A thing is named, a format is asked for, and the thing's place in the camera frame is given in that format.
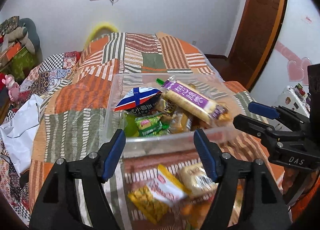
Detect patchwork orange quilt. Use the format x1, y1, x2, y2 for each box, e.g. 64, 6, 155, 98
28, 32, 286, 230

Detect square bread pack with barcode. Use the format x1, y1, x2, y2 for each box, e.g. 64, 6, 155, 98
179, 163, 218, 199

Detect green patterned box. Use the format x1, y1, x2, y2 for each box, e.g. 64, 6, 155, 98
2, 47, 39, 83

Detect white appliance with stickers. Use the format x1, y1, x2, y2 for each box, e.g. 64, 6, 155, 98
273, 83, 310, 117

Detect yellow fuzzy pillow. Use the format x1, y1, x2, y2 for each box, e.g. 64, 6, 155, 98
84, 21, 118, 47

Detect grey stuffed toy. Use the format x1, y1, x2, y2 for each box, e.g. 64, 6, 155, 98
4, 27, 36, 55

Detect green snack pack in bin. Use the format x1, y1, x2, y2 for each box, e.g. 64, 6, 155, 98
135, 112, 169, 137

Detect brown wooden door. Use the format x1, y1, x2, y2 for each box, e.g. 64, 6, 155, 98
228, 0, 285, 90

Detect clear bag orange snacks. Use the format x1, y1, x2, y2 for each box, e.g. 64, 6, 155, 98
179, 194, 241, 229

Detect checkered patchwork blanket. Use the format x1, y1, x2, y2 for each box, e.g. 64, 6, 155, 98
1, 51, 81, 226

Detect clear plastic storage bin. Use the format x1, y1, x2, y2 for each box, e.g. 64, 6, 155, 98
102, 73, 244, 158

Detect yellow Kako snack bag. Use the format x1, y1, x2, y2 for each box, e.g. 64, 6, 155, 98
127, 164, 191, 224

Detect white plastic bag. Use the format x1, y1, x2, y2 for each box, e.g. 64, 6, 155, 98
1, 95, 43, 175

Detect pink plush toy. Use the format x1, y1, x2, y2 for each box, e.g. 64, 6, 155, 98
2, 75, 20, 102

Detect blue red white snack bag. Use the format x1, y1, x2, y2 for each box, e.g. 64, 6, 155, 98
114, 87, 162, 115

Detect purple coconut roll pack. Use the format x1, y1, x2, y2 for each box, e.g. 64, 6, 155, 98
162, 78, 232, 127

